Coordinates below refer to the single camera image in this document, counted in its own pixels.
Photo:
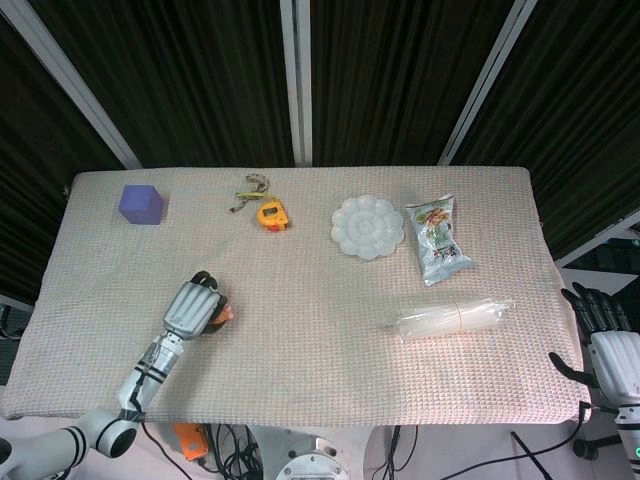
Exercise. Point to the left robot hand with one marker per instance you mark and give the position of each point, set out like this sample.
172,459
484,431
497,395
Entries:
195,312

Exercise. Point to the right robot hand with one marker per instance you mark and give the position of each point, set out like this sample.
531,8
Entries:
607,350

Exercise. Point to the small orange turtle toy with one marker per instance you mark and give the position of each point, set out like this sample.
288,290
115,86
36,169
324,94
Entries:
227,314

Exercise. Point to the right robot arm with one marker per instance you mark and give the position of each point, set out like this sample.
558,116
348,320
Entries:
629,435

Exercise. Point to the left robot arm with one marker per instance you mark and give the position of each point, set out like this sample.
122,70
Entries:
100,415

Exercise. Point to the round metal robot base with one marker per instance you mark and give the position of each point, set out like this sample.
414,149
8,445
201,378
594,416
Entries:
312,462

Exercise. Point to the table with beige knit cloth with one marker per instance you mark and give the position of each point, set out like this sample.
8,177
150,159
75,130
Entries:
325,325

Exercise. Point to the white flower-shaped palette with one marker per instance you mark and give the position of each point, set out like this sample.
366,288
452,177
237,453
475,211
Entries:
367,227

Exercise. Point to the purple cube block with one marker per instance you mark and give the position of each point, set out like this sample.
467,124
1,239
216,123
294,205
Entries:
142,205

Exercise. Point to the yellow tape measure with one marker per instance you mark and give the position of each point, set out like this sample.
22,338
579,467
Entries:
272,215

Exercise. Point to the orange handheld device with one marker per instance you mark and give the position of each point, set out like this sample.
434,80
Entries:
190,442

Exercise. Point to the clear plastic straw bundle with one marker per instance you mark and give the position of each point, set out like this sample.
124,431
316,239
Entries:
450,317

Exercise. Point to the green snack packet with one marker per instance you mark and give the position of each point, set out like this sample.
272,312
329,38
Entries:
437,240

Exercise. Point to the black curtain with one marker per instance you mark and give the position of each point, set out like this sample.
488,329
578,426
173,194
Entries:
200,80

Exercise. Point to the white aluminium frame post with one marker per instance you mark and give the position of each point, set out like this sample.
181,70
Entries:
70,82
296,82
482,82

